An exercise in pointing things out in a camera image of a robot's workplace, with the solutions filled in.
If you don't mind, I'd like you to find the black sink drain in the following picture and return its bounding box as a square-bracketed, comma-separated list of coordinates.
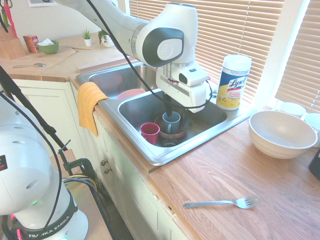
[159, 138, 180, 148]

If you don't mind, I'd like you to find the chrome faucet base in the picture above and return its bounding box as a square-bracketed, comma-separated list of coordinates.
[209, 83, 219, 99]

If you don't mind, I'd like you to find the Lysol wipes canister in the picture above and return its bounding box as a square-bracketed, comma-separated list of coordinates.
[216, 54, 253, 111]

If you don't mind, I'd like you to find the black stand pole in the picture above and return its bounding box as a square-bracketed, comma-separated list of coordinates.
[0, 65, 69, 152]

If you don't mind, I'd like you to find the yellow and black cable bundle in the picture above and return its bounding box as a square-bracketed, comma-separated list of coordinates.
[62, 174, 112, 227]

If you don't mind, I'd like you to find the grey mug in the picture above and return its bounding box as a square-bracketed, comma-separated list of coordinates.
[162, 111, 181, 135]

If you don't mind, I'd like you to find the trailing plant in white pot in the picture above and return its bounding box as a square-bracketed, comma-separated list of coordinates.
[97, 29, 116, 48]

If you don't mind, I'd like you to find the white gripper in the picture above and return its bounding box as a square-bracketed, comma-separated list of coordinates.
[155, 66, 210, 130]

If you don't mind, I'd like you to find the cream kitchen cabinet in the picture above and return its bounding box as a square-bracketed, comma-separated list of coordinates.
[9, 78, 188, 240]

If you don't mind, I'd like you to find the pink plate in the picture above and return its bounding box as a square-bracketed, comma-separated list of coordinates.
[115, 88, 146, 101]

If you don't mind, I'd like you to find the black appliance edge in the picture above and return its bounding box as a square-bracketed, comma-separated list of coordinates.
[308, 148, 320, 181]

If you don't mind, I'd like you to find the green metal clamp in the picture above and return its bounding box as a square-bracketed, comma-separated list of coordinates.
[58, 139, 96, 181]

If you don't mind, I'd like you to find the silver metal fork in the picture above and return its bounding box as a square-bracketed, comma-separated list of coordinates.
[183, 195, 261, 210]

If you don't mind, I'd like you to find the stainless steel double sink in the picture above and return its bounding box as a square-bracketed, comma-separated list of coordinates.
[75, 61, 257, 166]

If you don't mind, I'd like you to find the small spiky potted plant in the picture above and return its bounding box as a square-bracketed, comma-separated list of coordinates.
[81, 28, 93, 47]

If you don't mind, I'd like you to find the orange cardboard box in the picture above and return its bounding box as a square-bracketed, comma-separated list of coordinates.
[22, 35, 40, 54]

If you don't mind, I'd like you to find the brown wooden bowl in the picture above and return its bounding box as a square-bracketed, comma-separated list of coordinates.
[154, 114, 189, 140]

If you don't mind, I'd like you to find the thin black base cable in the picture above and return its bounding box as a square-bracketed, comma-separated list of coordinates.
[0, 92, 63, 227]

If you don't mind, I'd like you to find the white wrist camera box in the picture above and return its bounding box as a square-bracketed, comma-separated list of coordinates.
[178, 66, 209, 87]

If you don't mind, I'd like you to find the white picture frame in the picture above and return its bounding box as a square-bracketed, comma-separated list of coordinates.
[26, 0, 58, 8]

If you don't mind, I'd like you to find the red cup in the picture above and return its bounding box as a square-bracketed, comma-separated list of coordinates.
[140, 122, 161, 145]

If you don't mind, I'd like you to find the pink utensil handle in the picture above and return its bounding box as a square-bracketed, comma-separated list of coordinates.
[5, 4, 18, 39]

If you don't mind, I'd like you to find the green bowl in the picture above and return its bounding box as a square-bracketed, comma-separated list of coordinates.
[37, 39, 60, 55]

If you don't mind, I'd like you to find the white crumpled tissue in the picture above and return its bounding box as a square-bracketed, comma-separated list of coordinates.
[37, 38, 55, 47]

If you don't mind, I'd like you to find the silver metal spoon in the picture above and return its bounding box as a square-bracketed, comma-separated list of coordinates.
[12, 62, 47, 69]

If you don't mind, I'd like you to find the wide wooden window blind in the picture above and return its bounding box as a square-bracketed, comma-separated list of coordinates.
[128, 0, 286, 106]

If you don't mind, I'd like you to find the large cream bowl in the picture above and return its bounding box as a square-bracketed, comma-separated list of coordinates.
[248, 110, 318, 160]

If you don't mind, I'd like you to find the orange dish cloth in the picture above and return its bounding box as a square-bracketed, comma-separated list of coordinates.
[76, 81, 110, 138]

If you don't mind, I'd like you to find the small white bowl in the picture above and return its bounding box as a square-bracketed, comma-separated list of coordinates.
[279, 101, 307, 120]
[301, 112, 320, 148]

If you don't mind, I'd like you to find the wooden knife block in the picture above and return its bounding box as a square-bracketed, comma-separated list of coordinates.
[0, 23, 27, 60]

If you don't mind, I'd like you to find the narrow wooden window blind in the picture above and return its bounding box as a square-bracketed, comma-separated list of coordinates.
[274, 0, 320, 107]

